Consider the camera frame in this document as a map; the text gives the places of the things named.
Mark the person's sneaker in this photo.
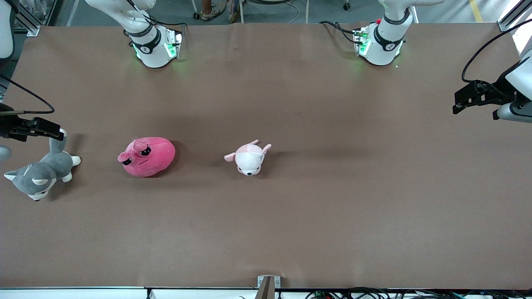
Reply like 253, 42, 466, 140
199, 0, 227, 22

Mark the aluminium frame profile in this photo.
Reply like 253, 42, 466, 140
15, 0, 41, 37
498, 0, 532, 32

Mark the white side panel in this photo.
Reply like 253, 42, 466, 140
512, 30, 532, 63

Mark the tangled cable bundle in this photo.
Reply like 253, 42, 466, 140
305, 287, 532, 299

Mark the black left arm base cable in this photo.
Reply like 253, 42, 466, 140
319, 21, 362, 44

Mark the white table edge rail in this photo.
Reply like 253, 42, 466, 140
0, 287, 258, 299

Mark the grey white plush husky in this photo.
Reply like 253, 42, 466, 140
4, 129, 82, 202

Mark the pink round plush toy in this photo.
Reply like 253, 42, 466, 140
118, 137, 176, 178

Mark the metal table edge bracket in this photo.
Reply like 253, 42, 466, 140
257, 275, 281, 299

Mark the white pink plush puppy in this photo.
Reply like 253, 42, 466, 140
224, 140, 272, 176

